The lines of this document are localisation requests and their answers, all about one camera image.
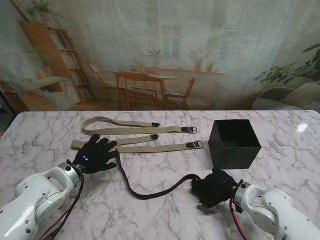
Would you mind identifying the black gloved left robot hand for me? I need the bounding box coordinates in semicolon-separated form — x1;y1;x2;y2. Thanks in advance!
72;134;119;175

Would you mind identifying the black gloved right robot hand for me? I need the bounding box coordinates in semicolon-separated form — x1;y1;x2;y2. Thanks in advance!
191;168;241;208

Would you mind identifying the black woven belt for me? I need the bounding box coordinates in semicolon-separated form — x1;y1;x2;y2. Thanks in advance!
116;148;201;201

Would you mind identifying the black square storage box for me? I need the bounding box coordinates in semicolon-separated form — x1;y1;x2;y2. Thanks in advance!
208;119;262;170

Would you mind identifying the beige woven belt folded flat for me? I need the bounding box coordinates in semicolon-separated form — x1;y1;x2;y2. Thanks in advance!
71;133;205;154

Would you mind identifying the beige woven belt looped end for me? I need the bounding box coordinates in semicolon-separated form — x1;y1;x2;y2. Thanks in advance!
81;116;200;137

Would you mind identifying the printed room scene backdrop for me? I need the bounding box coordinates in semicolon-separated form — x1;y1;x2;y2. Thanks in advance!
0;0;320;112

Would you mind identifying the right arm red black cable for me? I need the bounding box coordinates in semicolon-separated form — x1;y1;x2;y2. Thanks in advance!
230;196;250;240

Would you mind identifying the arm red black cable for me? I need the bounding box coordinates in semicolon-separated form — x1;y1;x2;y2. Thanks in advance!
39;173;86;240
230;196;250;240

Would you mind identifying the left arm red black cable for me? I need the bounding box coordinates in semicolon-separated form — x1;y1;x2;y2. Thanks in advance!
39;173;86;240

